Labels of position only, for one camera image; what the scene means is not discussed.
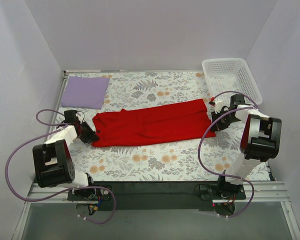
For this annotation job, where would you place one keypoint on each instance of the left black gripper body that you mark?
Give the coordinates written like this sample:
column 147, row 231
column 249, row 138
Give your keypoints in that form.
column 89, row 135

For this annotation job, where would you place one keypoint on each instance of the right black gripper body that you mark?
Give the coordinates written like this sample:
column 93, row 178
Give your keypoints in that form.
column 217, row 122

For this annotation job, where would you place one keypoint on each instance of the red t shirt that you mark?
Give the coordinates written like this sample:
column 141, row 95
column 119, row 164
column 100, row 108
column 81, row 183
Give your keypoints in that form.
column 155, row 125

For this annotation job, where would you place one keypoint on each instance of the white plastic basket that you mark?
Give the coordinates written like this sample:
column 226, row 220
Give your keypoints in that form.
column 230, row 74

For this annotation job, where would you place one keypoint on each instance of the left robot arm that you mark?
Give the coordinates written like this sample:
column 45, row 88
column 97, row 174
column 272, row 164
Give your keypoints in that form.
column 53, row 162

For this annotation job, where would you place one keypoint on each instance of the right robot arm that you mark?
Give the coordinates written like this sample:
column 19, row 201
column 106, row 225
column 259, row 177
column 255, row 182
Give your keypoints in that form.
column 260, row 140

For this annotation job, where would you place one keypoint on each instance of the floral table cloth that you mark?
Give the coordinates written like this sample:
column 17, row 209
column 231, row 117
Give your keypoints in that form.
column 189, row 160

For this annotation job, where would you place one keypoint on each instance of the folded purple t shirt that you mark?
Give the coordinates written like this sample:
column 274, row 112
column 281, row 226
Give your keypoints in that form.
column 85, row 92

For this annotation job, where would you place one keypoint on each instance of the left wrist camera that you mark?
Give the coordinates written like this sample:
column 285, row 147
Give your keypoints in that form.
column 80, row 115

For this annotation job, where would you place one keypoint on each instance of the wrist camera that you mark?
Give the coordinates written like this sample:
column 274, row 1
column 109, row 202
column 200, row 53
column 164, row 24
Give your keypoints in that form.
column 217, row 105
column 80, row 115

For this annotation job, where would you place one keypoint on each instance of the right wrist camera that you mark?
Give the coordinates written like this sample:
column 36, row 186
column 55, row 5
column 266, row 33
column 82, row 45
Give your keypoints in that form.
column 217, row 105

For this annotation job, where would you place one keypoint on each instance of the aluminium frame rail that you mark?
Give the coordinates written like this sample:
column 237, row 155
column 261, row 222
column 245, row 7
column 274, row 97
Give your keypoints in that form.
column 264, row 191

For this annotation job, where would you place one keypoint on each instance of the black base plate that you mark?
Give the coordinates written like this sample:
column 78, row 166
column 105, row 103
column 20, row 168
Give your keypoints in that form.
column 164, row 195

